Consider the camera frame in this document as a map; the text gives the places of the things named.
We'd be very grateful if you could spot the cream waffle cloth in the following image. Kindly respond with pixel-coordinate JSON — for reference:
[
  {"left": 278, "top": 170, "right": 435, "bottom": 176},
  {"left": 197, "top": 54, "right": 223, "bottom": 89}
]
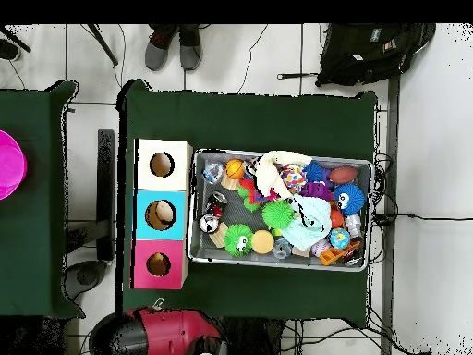
[{"left": 254, "top": 150, "right": 313, "bottom": 199}]

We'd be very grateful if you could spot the mint waffle cloth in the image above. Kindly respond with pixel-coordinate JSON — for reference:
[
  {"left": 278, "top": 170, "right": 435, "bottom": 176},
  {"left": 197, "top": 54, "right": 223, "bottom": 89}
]
[{"left": 280, "top": 193, "right": 333, "bottom": 251}]

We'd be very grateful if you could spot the purple spiky monster toy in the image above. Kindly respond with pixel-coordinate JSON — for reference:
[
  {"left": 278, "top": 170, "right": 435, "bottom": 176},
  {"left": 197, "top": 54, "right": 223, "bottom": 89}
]
[{"left": 298, "top": 182, "right": 334, "bottom": 202}]

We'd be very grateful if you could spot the blue green globe ball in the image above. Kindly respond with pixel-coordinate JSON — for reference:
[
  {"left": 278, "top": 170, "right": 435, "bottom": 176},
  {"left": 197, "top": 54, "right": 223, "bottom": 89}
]
[{"left": 329, "top": 227, "right": 351, "bottom": 251}]

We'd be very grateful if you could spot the wooden box with three holes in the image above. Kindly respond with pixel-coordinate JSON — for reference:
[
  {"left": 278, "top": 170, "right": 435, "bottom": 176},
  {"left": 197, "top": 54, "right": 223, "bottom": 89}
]
[{"left": 130, "top": 138, "right": 194, "bottom": 291}]

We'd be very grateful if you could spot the silver mesh bin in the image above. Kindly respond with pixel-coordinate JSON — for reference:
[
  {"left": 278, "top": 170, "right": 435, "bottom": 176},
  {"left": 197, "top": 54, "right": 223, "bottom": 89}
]
[{"left": 187, "top": 147, "right": 374, "bottom": 273}]

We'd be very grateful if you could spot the orange toy basketball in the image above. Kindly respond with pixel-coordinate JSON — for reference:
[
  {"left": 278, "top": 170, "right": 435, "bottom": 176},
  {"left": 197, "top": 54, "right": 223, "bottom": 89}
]
[{"left": 224, "top": 158, "right": 247, "bottom": 180}]

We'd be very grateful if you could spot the green spiky monster toy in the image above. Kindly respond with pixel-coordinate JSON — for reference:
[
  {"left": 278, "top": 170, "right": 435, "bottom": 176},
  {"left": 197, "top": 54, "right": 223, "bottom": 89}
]
[{"left": 223, "top": 223, "right": 255, "bottom": 258}]

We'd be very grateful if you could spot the green spiky ball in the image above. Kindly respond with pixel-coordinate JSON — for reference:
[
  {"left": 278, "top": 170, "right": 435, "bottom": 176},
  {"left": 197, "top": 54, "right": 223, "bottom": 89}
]
[{"left": 261, "top": 199, "right": 296, "bottom": 230}]

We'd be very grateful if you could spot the round orange sponge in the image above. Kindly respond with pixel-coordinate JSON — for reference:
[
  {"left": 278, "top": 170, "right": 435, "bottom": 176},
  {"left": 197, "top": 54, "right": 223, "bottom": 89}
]
[{"left": 250, "top": 229, "right": 275, "bottom": 255}]

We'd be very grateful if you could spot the dark green tablecloth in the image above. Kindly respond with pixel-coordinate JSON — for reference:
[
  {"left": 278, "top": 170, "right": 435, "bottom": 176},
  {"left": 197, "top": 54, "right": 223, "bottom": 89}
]
[
  {"left": 115, "top": 79, "right": 379, "bottom": 322},
  {"left": 0, "top": 80, "right": 86, "bottom": 319}
]

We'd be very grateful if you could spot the brown toy football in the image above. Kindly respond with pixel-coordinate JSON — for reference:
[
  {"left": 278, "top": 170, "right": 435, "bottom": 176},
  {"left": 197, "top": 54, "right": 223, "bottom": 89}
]
[{"left": 328, "top": 165, "right": 358, "bottom": 185}]

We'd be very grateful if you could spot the blue spiky ball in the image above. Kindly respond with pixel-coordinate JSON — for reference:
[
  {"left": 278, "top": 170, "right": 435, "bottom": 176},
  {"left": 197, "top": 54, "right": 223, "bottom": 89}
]
[{"left": 333, "top": 183, "right": 367, "bottom": 216}]

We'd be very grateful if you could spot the black panel on stand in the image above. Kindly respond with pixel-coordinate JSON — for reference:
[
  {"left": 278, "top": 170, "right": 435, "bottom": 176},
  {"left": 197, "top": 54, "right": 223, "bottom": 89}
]
[{"left": 62, "top": 129, "right": 116, "bottom": 301}]

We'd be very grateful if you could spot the black backpack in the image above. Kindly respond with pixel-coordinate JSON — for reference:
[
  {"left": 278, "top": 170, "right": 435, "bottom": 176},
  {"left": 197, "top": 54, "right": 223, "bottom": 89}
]
[{"left": 276, "top": 23, "right": 437, "bottom": 88}]

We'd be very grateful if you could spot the black tripod leg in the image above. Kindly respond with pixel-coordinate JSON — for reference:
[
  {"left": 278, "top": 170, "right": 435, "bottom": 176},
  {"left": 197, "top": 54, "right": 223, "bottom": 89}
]
[
  {"left": 86, "top": 23, "right": 119, "bottom": 67},
  {"left": 0, "top": 24, "right": 32, "bottom": 53}
]

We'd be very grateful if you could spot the pink plastic bowl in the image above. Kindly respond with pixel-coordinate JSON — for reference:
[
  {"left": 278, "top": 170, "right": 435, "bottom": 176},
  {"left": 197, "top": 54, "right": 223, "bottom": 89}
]
[{"left": 0, "top": 129, "right": 28, "bottom": 202}]

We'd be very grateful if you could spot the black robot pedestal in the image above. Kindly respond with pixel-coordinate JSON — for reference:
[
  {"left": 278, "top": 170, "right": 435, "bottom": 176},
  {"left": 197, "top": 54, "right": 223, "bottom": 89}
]
[{"left": 221, "top": 315, "right": 287, "bottom": 355}]

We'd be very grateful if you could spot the thin black cable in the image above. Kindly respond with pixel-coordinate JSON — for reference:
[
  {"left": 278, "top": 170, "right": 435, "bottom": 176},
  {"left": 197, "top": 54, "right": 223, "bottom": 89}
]
[
  {"left": 236, "top": 23, "right": 269, "bottom": 95},
  {"left": 396, "top": 212, "right": 473, "bottom": 222}
]

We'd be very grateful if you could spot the grey metal rail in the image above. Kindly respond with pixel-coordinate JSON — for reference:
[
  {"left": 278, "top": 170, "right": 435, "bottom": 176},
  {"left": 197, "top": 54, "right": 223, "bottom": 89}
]
[{"left": 380, "top": 75, "right": 401, "bottom": 355}]

